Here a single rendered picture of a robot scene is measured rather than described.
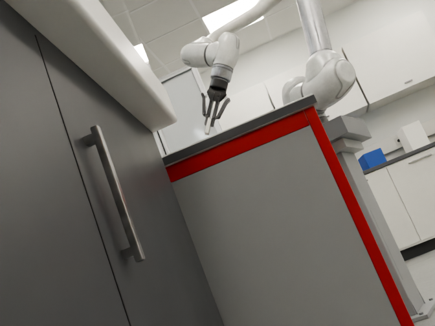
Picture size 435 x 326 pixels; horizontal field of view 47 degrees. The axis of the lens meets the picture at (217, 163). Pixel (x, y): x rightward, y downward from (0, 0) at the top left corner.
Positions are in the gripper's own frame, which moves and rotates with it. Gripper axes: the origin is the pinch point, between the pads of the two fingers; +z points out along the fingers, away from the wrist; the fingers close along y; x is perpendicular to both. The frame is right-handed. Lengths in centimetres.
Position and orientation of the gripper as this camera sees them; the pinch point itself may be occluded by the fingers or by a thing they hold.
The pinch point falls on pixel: (208, 126)
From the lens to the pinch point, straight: 211.9
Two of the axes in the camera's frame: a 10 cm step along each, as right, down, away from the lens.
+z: -2.3, 9.6, -1.4
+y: -9.6, -2.1, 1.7
